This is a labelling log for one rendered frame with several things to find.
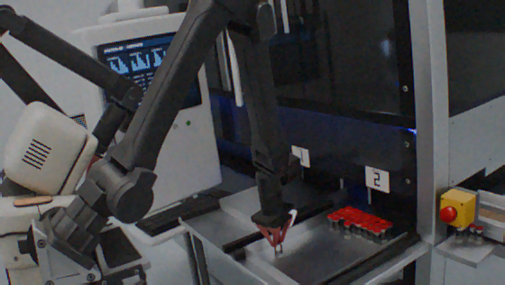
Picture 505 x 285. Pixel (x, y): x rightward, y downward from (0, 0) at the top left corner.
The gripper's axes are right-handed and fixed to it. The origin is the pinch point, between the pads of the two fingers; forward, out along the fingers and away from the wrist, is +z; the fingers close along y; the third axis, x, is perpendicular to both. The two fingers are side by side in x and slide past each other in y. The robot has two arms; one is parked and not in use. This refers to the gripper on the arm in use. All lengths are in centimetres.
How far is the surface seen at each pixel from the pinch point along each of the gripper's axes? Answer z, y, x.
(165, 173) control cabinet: 1, 18, 72
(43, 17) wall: -85, 157, 510
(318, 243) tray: 4.9, 10.1, -5.6
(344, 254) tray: 4.6, 8.5, -14.8
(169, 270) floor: 99, 52, 150
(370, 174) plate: -8.9, 28.6, -11.9
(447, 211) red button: -8.2, 18.3, -38.3
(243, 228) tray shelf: 5.6, 7.4, 20.0
